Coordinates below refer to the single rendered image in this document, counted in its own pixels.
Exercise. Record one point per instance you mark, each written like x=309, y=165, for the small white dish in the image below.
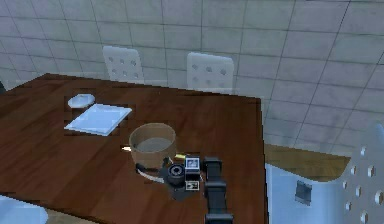
x=81, y=100

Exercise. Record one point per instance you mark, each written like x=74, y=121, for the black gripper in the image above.
x=175, y=173

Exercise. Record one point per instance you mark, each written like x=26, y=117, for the brown wooden bowl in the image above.
x=151, y=156

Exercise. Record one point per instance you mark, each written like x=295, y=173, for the white flat rectangular tray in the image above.
x=98, y=119

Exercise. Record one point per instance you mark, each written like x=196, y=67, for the white chair with holes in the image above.
x=123, y=65
x=18, y=211
x=363, y=180
x=209, y=71

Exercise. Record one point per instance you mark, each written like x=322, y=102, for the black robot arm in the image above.
x=216, y=193

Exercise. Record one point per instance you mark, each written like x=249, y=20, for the brown wooden table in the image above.
x=66, y=166

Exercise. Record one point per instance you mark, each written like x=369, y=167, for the dark grey flat object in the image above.
x=303, y=192

